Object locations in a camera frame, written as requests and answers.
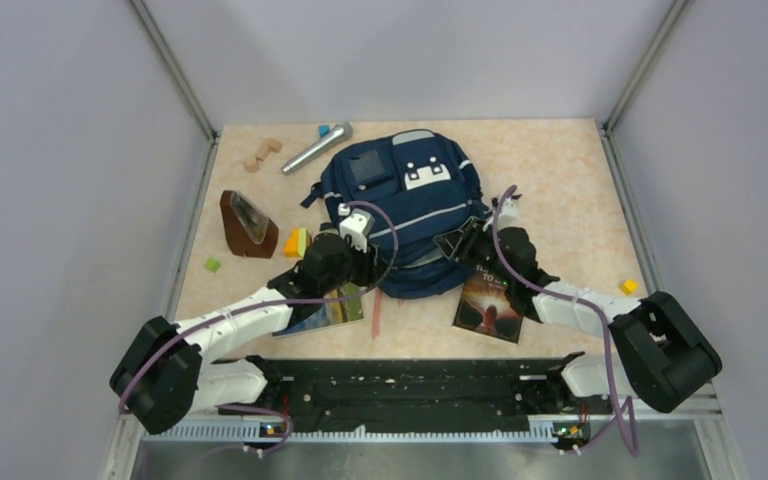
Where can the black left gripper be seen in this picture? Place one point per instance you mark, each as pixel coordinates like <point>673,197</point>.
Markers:
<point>373,266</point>

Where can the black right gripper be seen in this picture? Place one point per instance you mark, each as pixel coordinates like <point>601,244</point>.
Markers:
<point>459,244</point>

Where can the navy blue student backpack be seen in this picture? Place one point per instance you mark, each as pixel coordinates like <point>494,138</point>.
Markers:
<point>423,185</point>

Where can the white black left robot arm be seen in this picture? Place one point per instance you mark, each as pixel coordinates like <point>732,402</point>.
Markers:
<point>172,368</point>

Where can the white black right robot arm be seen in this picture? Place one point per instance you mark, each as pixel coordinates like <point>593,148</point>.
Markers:
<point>655,351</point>

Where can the orange pencils bundle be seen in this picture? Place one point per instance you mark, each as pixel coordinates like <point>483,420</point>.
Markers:
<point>385,311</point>

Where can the blue green landscape book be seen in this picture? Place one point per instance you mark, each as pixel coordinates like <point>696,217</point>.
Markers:
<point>329,315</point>

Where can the Three Days To See book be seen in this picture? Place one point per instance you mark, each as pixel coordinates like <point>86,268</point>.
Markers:
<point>483,309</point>

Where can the stacked colourful toy bricks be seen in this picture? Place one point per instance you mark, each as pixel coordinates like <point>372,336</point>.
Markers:
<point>297,243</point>

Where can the brown wooden metronome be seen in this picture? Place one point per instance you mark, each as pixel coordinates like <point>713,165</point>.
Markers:
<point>248,231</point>

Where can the silver microphone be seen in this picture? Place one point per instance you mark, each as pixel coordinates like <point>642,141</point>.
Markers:
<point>337,134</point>

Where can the small green cube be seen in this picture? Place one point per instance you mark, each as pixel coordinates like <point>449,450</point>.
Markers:
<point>212,264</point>

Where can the wooden block puzzle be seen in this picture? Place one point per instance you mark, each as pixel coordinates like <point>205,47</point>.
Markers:
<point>265,149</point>

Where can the yellow cube far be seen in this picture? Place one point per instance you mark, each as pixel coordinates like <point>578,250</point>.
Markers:
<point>629,286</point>

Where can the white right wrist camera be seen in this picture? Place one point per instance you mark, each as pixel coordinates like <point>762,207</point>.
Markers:
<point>505,213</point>

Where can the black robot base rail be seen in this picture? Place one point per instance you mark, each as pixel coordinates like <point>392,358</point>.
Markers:
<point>437,398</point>

